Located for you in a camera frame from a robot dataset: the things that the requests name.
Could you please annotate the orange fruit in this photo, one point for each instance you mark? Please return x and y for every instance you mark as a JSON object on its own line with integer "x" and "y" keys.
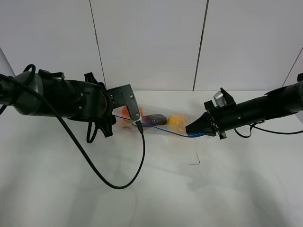
{"x": 125, "y": 112}

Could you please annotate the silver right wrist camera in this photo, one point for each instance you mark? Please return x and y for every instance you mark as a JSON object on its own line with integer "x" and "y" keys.
{"x": 220, "y": 99}

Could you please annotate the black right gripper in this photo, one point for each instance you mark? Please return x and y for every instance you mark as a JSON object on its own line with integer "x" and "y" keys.
{"x": 222, "y": 119}

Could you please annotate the clear zip bag blue zipper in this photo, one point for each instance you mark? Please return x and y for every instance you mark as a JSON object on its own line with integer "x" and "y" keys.
{"x": 176, "y": 130}

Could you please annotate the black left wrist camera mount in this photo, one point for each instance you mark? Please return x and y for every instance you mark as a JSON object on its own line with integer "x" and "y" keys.
{"x": 124, "y": 96}

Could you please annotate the yellow pear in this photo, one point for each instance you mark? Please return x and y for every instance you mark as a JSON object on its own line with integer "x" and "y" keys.
{"x": 177, "y": 119}

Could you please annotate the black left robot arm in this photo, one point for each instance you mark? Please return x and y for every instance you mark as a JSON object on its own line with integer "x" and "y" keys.
{"x": 82, "y": 101}

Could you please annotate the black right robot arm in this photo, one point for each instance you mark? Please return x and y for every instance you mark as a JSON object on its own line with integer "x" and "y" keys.
{"x": 281, "y": 102}

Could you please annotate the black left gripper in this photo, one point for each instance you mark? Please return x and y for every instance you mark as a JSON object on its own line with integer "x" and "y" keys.
{"x": 96, "y": 109}

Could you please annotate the purple eggplant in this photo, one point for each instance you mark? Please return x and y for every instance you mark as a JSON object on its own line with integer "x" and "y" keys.
{"x": 154, "y": 119}

